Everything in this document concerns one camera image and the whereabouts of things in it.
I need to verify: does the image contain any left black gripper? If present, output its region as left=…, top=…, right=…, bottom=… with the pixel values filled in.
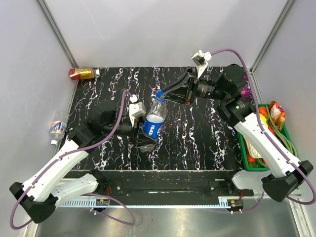
left=104, top=116, right=158, bottom=147

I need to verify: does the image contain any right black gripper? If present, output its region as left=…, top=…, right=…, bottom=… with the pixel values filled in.
left=160, top=66, right=228, bottom=105

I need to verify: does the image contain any blue bottle cap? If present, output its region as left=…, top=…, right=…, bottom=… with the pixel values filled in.
left=156, top=90, right=165, bottom=102

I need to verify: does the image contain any Pepsi plastic bottle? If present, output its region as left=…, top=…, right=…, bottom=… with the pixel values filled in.
left=139, top=99, right=167, bottom=153

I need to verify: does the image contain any clear water bottle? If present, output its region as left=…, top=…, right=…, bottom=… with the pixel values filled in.
left=49, top=110, right=69, bottom=146

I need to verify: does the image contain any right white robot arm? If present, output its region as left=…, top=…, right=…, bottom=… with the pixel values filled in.
left=160, top=64, right=313, bottom=202

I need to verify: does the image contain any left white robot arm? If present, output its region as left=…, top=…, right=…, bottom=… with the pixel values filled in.
left=9, top=104, right=146, bottom=229

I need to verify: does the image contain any purple snack bag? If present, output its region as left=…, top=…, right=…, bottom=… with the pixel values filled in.
left=241, top=76, right=250, bottom=98

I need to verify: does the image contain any orange snack bag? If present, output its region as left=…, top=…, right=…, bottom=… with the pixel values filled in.
left=269, top=101, right=286, bottom=131

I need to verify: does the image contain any green plastic basket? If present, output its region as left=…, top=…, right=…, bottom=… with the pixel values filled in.
left=234, top=104, right=300, bottom=177

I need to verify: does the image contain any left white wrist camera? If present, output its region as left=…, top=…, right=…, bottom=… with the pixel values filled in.
left=129, top=94, right=146, bottom=126

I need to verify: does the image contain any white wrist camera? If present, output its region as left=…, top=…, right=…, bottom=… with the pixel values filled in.
left=129, top=94, right=146, bottom=126
left=191, top=50, right=212, bottom=79

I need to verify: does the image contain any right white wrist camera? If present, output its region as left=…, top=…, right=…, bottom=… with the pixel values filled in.
left=191, top=50, right=212, bottom=79

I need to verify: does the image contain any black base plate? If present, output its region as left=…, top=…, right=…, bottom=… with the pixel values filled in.
left=79, top=170, right=255, bottom=198

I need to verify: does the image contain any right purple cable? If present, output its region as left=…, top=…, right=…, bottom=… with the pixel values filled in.
left=211, top=48, right=315, bottom=213

